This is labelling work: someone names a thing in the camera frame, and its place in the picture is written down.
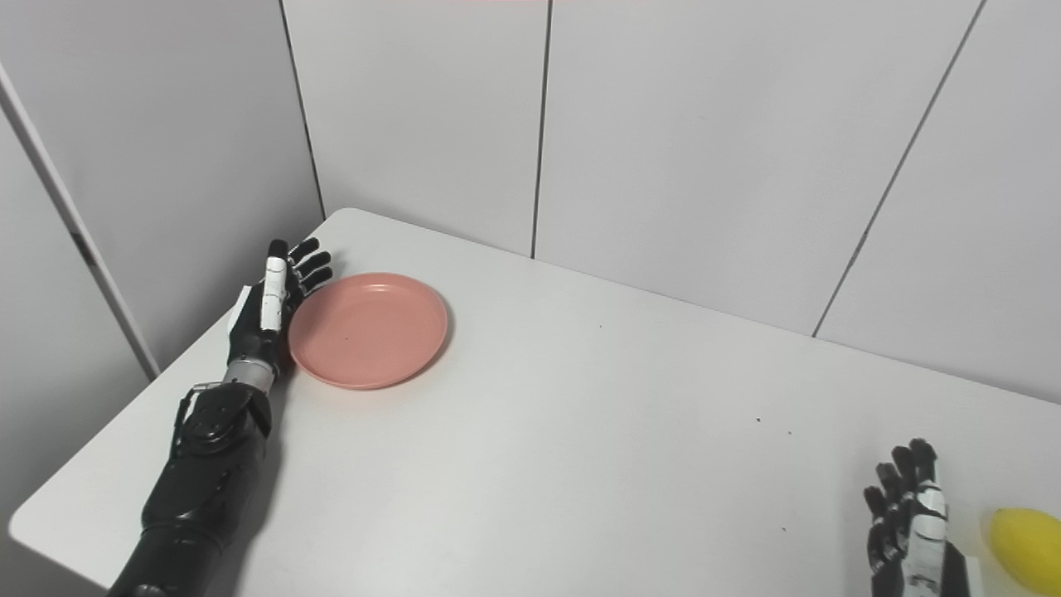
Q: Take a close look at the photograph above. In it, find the yellow lemon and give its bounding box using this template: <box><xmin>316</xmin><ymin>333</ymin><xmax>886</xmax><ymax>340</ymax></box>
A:
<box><xmin>988</xmin><ymin>507</ymin><xmax>1061</xmax><ymax>596</ymax></box>

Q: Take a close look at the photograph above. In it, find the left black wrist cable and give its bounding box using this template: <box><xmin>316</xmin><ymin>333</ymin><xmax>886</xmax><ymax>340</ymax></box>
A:
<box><xmin>172</xmin><ymin>383</ymin><xmax>226</xmax><ymax>453</ymax></box>

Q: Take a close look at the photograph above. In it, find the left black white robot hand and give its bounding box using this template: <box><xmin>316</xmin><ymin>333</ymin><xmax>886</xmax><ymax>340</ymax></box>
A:
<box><xmin>227</xmin><ymin>238</ymin><xmax>334</xmax><ymax>374</ymax></box>

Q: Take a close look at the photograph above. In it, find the pink plate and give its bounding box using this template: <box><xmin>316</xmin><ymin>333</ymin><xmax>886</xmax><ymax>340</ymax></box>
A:
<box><xmin>288</xmin><ymin>272</ymin><xmax>450</xmax><ymax>391</ymax></box>

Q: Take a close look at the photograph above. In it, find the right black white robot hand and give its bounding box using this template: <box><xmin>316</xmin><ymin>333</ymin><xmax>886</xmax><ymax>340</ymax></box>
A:
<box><xmin>863</xmin><ymin>438</ymin><xmax>983</xmax><ymax>597</ymax></box>

